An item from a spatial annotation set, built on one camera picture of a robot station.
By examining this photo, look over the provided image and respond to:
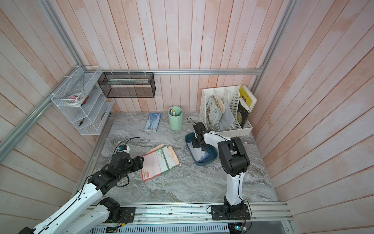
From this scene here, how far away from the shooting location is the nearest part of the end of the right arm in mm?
745

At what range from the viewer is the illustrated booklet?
3.17ft

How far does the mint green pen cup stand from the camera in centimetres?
103
